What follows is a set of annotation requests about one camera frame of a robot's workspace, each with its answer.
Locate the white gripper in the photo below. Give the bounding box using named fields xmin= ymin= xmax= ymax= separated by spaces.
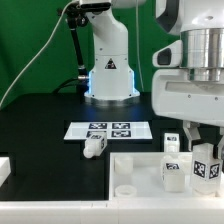
xmin=152 ymin=69 xmax=224 ymax=159

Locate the white square tabletop tray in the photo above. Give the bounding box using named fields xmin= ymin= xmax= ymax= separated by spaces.
xmin=109 ymin=152 xmax=224 ymax=203

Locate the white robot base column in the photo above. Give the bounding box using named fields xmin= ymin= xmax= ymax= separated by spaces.
xmin=84 ymin=9 xmax=140 ymax=105

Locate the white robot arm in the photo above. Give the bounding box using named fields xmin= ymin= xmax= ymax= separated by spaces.
xmin=152 ymin=0 xmax=224 ymax=160

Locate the white L-shaped obstacle fence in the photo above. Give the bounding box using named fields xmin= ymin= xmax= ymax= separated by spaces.
xmin=0 ymin=156 xmax=224 ymax=224

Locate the white sheet with tags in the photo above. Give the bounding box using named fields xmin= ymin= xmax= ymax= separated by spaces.
xmin=64 ymin=121 xmax=152 ymax=141

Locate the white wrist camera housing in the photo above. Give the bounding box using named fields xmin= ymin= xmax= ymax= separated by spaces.
xmin=152 ymin=40 xmax=183 ymax=68

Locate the black camera on stand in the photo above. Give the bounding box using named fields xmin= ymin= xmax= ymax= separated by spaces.
xmin=53 ymin=0 xmax=112 ymax=94

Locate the white cable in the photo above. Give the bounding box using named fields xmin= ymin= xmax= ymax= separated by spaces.
xmin=0 ymin=0 xmax=81 ymax=109

